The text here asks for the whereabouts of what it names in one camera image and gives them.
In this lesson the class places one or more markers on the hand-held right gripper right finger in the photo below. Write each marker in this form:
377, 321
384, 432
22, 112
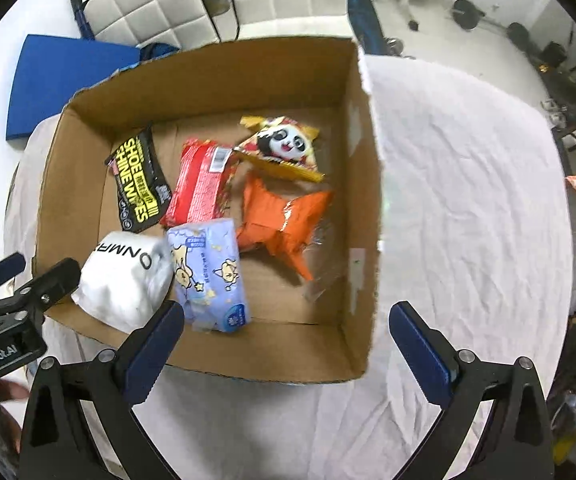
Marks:
420, 355

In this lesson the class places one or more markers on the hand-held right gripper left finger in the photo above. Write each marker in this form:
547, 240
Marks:
155, 350

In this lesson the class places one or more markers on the white soft packet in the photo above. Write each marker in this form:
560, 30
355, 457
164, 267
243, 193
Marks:
123, 280

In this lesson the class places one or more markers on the light blue tissue pack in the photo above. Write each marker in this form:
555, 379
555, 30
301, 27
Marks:
208, 275

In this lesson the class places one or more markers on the black wipes packet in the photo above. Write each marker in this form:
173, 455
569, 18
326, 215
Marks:
135, 180

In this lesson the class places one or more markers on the cardboard box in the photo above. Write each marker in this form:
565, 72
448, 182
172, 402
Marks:
288, 290

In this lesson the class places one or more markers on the red snack packet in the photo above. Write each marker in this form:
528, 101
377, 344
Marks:
195, 185

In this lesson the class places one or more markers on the orange snack packet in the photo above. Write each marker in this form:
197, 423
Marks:
268, 215

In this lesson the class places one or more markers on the yellow panda snack packet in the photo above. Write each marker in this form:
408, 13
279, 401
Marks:
278, 147

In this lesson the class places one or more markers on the person's left hand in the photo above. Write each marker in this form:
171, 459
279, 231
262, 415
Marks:
14, 392

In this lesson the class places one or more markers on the blue foam mat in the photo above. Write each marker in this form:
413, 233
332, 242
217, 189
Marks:
58, 85

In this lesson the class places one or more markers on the dark blue cloth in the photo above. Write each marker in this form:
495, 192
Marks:
158, 51

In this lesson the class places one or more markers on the small dumbbell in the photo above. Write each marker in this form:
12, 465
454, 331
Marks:
397, 46

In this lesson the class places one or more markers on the blue weight bench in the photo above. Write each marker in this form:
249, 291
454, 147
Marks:
360, 15

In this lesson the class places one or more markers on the short barbell with black plates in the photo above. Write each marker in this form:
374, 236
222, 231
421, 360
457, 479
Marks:
465, 12

